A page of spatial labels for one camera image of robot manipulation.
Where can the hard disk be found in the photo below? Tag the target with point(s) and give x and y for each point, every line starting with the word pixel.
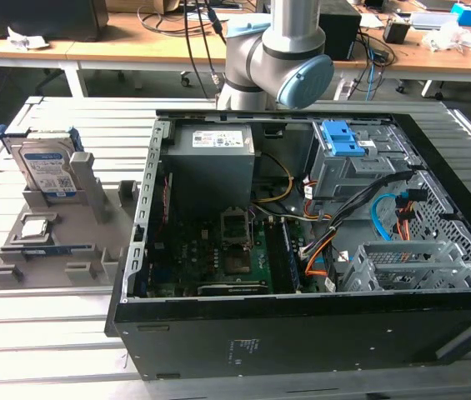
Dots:
pixel 43 162

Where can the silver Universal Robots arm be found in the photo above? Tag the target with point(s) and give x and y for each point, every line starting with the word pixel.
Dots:
pixel 260 58

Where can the CPU socket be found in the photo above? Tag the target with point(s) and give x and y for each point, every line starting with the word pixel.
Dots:
pixel 235 227

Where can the grey power supply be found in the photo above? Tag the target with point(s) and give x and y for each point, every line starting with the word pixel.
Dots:
pixel 210 175

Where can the square brown chipset chip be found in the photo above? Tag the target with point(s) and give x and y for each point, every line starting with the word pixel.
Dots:
pixel 237 261

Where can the green motherboard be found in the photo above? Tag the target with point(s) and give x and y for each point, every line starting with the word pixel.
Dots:
pixel 260 258

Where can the black graphics card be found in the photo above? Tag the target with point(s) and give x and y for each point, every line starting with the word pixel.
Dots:
pixel 231 288

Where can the grey optical drive cage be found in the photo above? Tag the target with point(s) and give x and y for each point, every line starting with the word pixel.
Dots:
pixel 343 175

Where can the blue plastic drive latch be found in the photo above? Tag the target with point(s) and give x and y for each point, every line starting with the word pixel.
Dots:
pixel 339 137

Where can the white device under desk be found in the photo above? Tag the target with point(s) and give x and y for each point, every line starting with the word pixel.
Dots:
pixel 344 89

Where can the black open PC case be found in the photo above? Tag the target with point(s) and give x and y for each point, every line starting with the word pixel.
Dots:
pixel 302 341

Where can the grey parts rack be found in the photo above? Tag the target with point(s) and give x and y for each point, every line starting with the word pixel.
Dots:
pixel 76 246

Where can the blue RAM stick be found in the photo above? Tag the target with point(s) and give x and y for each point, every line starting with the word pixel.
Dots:
pixel 47 250

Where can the tall black box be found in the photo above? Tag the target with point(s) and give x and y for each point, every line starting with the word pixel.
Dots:
pixel 341 33

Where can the long wooden desk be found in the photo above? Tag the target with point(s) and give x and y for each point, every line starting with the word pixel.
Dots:
pixel 106 46

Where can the silver CPU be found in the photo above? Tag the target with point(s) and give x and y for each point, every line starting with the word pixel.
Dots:
pixel 35 228

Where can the small black box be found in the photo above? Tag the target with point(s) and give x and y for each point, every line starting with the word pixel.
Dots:
pixel 397 32

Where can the crumpled white paper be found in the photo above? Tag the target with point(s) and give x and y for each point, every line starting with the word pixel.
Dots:
pixel 26 39

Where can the black computer tower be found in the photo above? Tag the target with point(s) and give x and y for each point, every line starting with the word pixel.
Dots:
pixel 43 18

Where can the flat white box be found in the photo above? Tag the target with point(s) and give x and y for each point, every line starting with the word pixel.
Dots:
pixel 433 20

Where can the clear plastic bags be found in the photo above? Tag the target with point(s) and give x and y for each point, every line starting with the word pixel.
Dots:
pixel 456 39

